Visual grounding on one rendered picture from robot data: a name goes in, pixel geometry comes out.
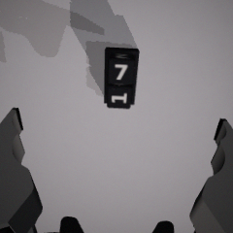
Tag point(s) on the black number cube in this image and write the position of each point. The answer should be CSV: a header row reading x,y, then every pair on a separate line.
x,y
119,95
121,68

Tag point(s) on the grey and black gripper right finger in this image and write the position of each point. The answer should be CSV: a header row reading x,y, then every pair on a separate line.
x,y
212,211

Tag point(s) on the black rectangular tray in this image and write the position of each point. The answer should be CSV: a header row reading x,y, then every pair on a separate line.
x,y
135,52

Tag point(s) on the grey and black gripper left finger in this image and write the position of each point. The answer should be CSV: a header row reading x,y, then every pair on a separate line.
x,y
20,204

